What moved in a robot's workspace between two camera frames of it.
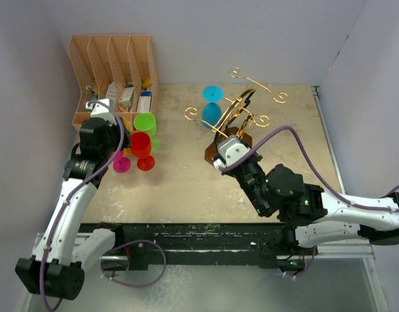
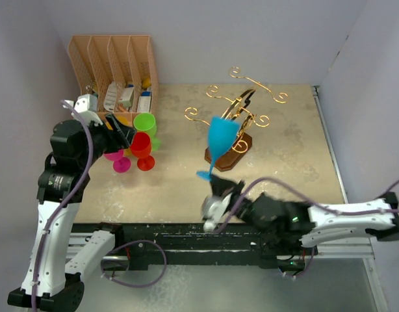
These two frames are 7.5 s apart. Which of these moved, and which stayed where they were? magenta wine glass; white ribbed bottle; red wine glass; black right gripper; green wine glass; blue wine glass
Moved: black right gripper; blue wine glass
Stayed: white ribbed bottle; green wine glass; red wine glass; magenta wine glass
